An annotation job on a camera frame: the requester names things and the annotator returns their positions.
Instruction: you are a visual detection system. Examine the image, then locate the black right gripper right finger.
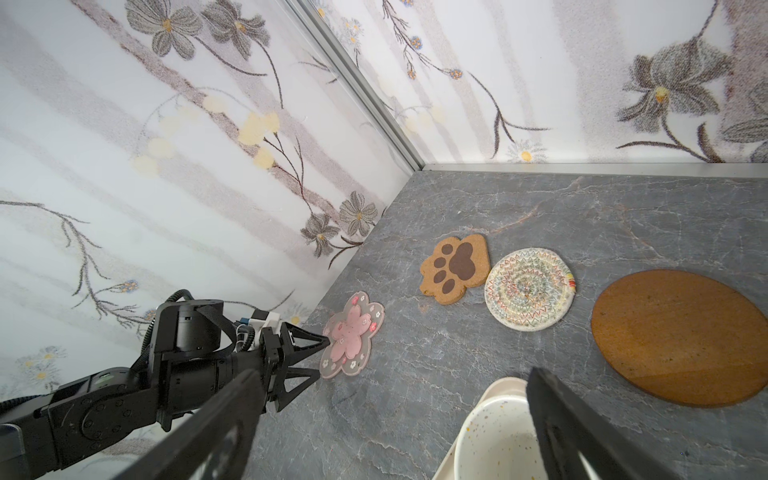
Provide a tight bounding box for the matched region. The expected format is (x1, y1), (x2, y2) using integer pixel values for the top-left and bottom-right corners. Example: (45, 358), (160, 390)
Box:
(526, 367), (677, 480)

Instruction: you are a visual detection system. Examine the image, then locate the beige serving tray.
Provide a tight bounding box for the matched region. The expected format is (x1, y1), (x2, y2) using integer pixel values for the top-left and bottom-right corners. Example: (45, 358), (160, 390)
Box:
(431, 376), (529, 480)

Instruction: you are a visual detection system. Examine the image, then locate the brown paw shaped coaster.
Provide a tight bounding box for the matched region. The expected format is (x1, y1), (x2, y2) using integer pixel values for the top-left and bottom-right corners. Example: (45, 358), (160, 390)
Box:
(420, 234), (491, 305)

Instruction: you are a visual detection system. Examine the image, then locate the colourful woven round coaster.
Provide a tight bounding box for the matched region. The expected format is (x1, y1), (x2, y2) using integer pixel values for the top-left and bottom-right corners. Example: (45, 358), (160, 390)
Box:
(484, 248), (576, 332)

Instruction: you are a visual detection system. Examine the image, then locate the dark wooden round coaster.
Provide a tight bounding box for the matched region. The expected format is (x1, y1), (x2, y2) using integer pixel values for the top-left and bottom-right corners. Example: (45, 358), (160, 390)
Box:
(591, 270), (767, 408)

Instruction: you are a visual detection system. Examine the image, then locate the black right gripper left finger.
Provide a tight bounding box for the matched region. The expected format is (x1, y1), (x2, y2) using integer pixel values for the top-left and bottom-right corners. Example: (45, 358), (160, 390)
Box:
(116, 370), (266, 479)

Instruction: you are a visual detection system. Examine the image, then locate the speckled white mug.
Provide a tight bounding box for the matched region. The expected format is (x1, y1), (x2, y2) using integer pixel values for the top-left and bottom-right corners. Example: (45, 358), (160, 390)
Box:
(453, 394), (601, 480)

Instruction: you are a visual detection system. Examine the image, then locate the pink flower shaped coaster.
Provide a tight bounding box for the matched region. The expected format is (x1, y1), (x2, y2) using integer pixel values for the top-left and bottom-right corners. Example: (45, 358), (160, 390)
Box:
(319, 291), (386, 380)

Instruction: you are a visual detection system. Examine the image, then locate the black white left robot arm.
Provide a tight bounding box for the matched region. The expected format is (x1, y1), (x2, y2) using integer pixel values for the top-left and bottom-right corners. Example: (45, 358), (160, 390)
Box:
(1, 290), (330, 479)

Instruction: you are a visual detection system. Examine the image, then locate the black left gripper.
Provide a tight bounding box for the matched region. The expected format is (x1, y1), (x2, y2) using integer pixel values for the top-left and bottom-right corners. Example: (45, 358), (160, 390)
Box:
(236, 323), (330, 412)

